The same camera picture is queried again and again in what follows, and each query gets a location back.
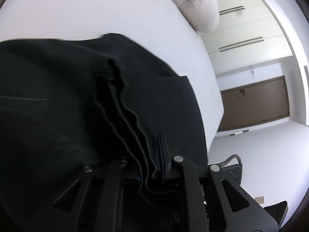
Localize white wardrobe with handles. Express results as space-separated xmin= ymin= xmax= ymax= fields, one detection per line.
xmin=201 ymin=0 xmax=295 ymax=77

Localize folded beige duvet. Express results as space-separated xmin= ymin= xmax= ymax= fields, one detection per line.
xmin=172 ymin=0 xmax=219 ymax=33

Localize black denim pants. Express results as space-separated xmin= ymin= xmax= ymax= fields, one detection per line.
xmin=1 ymin=34 xmax=207 ymax=231

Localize bed with white sheet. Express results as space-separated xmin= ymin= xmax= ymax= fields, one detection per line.
xmin=1 ymin=0 xmax=223 ymax=146

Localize black office chair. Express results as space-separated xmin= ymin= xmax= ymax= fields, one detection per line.
xmin=217 ymin=154 xmax=289 ymax=229

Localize brown wooden door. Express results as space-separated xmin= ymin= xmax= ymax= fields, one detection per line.
xmin=218 ymin=76 xmax=290 ymax=132

